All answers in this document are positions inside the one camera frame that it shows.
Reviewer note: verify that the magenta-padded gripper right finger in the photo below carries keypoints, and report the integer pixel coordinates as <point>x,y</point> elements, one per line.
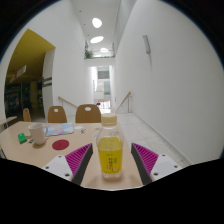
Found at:
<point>146,159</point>

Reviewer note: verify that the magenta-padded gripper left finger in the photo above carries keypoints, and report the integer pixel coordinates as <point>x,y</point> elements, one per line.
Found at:
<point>78,159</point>

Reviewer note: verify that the yellow drink bottle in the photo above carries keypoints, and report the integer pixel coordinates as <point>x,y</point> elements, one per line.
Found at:
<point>110,156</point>

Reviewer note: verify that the flat round red coaster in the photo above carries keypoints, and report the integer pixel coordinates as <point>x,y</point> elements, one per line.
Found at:
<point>60,144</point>

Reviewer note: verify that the white sticker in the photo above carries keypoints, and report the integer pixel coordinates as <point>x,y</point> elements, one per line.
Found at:
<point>78,127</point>

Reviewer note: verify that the pastel printed paper sheet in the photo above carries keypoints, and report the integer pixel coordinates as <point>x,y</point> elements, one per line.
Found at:
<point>60,129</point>

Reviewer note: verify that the wooden chair with backrest hole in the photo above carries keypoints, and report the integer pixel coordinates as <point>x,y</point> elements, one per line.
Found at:
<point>88,116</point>
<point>57,115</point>

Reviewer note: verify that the white ceramic mug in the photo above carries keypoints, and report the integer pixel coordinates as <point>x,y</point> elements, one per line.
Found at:
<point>37,133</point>

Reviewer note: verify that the wooden stair handrail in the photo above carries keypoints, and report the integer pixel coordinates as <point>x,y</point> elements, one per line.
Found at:
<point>67,101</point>
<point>124,99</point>

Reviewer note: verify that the small green box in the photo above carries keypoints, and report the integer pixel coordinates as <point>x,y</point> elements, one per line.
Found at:
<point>22,138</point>

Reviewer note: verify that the narrow wooden chair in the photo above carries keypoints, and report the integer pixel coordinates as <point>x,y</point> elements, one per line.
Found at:
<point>26,115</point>

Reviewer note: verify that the small wooden side table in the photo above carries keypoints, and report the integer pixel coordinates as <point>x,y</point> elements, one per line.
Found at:
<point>7,120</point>

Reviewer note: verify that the dark shop shelf unit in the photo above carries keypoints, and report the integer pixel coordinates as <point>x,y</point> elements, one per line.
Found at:
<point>13,100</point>

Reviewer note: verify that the white hanging sign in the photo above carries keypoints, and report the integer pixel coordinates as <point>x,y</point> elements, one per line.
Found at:
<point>18,73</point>

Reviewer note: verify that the green balcony plant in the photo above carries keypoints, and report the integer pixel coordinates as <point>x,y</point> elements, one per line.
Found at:
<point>89,54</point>

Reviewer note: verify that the group of oval ceiling lights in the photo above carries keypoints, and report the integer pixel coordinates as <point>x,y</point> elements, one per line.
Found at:
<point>96,22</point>

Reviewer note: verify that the dark wall sign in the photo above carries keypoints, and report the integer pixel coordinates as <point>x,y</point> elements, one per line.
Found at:
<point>47,82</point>

